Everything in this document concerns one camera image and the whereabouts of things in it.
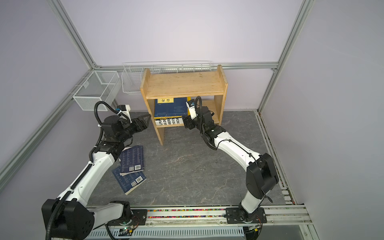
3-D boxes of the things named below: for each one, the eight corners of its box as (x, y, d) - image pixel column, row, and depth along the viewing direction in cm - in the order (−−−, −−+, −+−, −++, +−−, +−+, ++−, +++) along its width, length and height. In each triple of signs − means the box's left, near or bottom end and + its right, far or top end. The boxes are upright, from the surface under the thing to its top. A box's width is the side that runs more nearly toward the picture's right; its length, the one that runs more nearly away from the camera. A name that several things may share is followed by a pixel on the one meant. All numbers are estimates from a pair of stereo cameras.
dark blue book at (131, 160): (122, 177, 89) (119, 174, 86) (122, 152, 99) (119, 150, 96) (144, 170, 92) (143, 168, 89) (142, 147, 102) (141, 144, 99)
